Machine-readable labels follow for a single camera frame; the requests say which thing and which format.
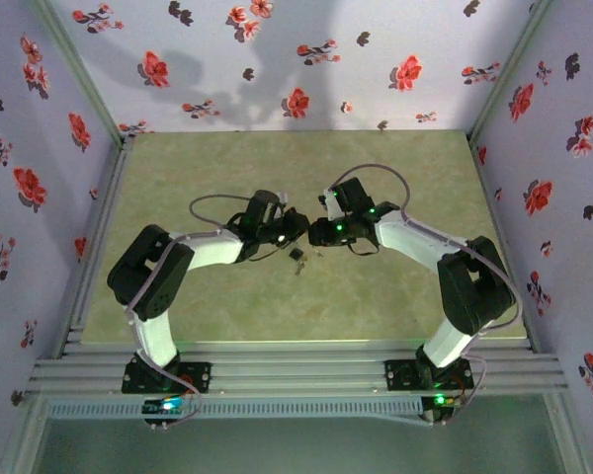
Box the white slotted cable duct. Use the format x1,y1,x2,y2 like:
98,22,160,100
46,398,424,421

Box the left arm grey cable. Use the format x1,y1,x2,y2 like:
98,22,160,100
126,194,253,431

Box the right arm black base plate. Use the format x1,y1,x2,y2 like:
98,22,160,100
383,358,475,392

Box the aluminium side rail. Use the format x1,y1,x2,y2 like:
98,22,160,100
58,133,135,356
466,132,535,347

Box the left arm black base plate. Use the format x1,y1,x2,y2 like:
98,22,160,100
122,359,212,395

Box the aluminium corner post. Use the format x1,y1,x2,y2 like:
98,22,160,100
29,0,127,147
466,0,557,139

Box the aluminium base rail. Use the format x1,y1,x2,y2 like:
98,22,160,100
27,343,569,396

